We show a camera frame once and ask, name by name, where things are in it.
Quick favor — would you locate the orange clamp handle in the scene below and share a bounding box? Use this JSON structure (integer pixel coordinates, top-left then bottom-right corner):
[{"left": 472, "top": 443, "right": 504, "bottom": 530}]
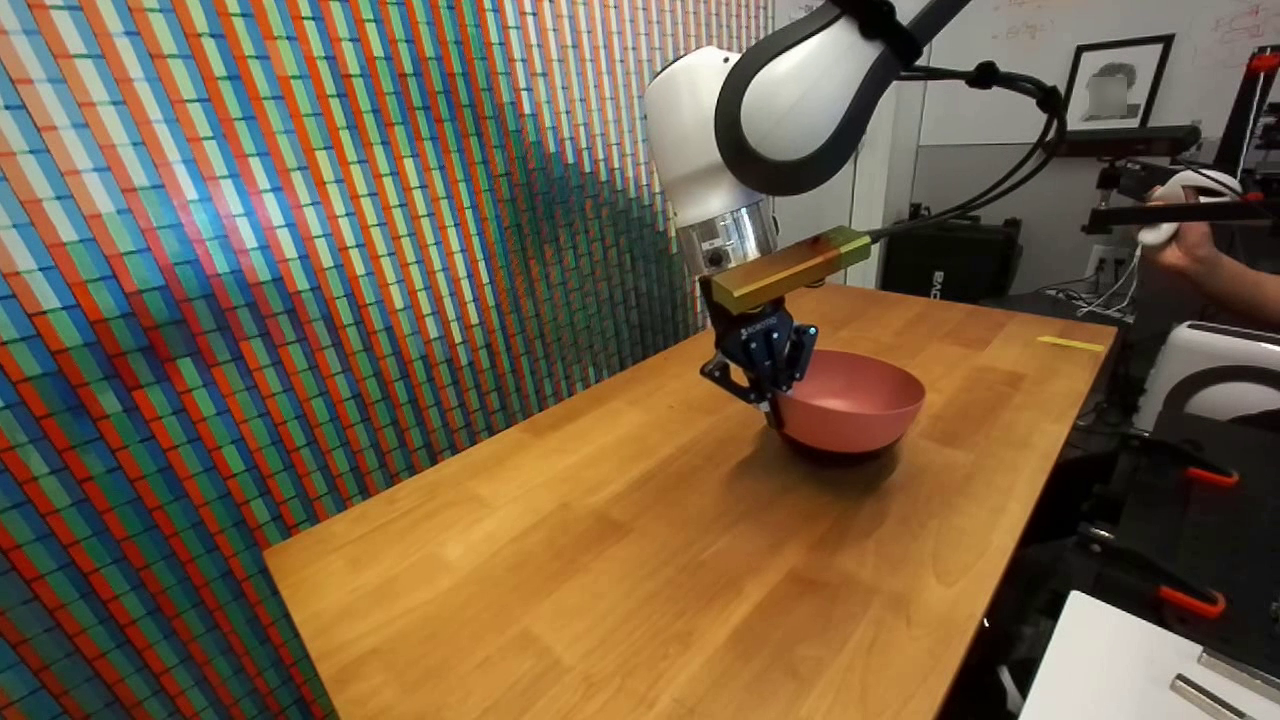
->
[
  {"left": 1179, "top": 462, "right": 1242, "bottom": 492},
  {"left": 1151, "top": 582, "right": 1233, "bottom": 629}
]

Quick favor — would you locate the red black machine frame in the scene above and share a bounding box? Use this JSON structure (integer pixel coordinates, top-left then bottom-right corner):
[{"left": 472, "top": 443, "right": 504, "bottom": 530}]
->
[{"left": 1209, "top": 42, "right": 1280, "bottom": 185}]

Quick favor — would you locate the black stereo camera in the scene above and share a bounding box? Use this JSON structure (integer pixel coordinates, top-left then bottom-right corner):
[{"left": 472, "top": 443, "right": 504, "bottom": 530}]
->
[{"left": 1054, "top": 120, "right": 1209, "bottom": 165}]

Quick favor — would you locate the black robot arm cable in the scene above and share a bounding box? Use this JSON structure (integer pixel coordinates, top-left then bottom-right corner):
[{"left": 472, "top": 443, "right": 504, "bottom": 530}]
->
[{"left": 851, "top": 56, "right": 1071, "bottom": 252}]

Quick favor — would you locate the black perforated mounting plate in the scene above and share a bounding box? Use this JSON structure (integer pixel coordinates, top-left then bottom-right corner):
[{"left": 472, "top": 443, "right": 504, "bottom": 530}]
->
[{"left": 1064, "top": 423, "right": 1280, "bottom": 677}]

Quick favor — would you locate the person's forearm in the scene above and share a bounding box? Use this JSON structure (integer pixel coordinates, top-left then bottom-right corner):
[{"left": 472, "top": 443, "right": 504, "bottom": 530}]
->
[{"left": 1179, "top": 244, "right": 1280, "bottom": 334}]

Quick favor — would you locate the grey green marker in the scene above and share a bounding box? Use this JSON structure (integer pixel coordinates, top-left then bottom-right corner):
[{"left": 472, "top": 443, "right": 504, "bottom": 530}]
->
[{"left": 1167, "top": 669, "right": 1260, "bottom": 720}]

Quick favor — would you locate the framed portrait picture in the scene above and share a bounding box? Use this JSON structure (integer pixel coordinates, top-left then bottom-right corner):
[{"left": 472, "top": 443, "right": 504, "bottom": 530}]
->
[{"left": 1058, "top": 32, "right": 1179, "bottom": 137}]

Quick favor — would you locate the brown pink bowl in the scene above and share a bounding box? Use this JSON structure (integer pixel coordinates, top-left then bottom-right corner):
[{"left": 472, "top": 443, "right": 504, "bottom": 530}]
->
[{"left": 770, "top": 350, "right": 929, "bottom": 462}]

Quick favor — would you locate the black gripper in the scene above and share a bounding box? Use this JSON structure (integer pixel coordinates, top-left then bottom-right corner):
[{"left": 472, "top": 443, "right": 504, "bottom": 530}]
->
[{"left": 697, "top": 274, "right": 821, "bottom": 407}]

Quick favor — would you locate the yellow tape strip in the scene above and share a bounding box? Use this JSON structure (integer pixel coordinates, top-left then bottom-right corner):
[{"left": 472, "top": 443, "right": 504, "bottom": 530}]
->
[{"left": 1034, "top": 334, "right": 1112, "bottom": 361}]

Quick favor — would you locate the white handheld controller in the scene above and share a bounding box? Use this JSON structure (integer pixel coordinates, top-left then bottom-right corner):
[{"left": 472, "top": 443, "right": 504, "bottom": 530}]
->
[{"left": 1135, "top": 165, "right": 1247, "bottom": 252}]

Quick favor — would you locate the person's hand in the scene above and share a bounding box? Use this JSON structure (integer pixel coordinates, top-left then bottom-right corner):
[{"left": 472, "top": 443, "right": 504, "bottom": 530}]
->
[{"left": 1141, "top": 172, "right": 1228, "bottom": 279}]

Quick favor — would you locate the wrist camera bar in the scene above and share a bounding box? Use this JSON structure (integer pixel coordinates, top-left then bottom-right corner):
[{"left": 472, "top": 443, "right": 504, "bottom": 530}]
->
[{"left": 709, "top": 225, "right": 880, "bottom": 321}]

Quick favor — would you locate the black metal bar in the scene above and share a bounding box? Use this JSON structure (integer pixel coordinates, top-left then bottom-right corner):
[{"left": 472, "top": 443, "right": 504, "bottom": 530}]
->
[{"left": 1080, "top": 193, "right": 1280, "bottom": 235}]

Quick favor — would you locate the black equipment box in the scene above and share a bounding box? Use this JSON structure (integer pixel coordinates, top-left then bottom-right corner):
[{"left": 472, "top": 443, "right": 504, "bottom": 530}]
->
[{"left": 877, "top": 214, "right": 1028, "bottom": 307}]

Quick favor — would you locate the white paper sheet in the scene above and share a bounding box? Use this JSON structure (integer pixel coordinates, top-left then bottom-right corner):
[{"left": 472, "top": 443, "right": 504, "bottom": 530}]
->
[{"left": 1016, "top": 589, "right": 1280, "bottom": 720}]

